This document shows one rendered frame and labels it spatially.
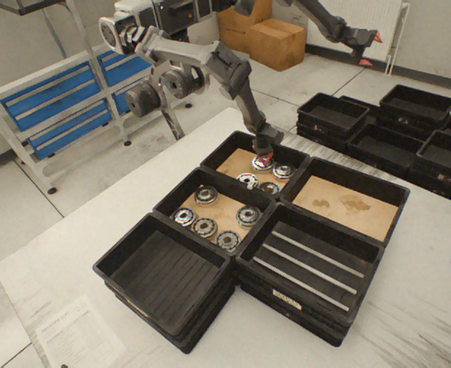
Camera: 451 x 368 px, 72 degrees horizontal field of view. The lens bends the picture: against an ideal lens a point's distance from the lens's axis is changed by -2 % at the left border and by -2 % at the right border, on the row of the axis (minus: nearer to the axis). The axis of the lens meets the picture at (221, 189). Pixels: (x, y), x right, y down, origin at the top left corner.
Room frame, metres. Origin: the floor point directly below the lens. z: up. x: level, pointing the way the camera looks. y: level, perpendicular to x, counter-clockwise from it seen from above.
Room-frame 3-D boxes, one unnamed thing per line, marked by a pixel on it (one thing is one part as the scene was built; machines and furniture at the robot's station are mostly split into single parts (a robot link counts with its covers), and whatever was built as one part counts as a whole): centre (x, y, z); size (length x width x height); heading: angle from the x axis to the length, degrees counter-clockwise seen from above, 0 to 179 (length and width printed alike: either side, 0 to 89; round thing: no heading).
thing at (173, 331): (0.58, 0.25, 0.92); 0.40 x 0.30 x 0.02; 47
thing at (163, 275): (0.58, 0.25, 0.87); 0.40 x 0.30 x 0.11; 47
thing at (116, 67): (2.87, 0.55, 0.60); 0.72 x 0.03 x 0.56; 129
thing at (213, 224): (0.76, 0.09, 0.86); 0.10 x 0.10 x 0.01
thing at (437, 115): (1.73, -1.41, 0.37); 0.40 x 0.30 x 0.45; 39
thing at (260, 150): (1.08, -0.21, 0.98); 0.10 x 0.07 x 0.07; 7
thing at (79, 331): (0.45, 0.62, 0.70); 0.33 x 0.23 x 0.01; 39
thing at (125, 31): (1.20, 0.23, 1.45); 0.09 x 0.08 x 0.12; 129
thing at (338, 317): (0.53, -0.25, 0.92); 0.40 x 0.30 x 0.02; 47
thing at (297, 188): (0.75, -0.45, 0.87); 0.40 x 0.30 x 0.11; 47
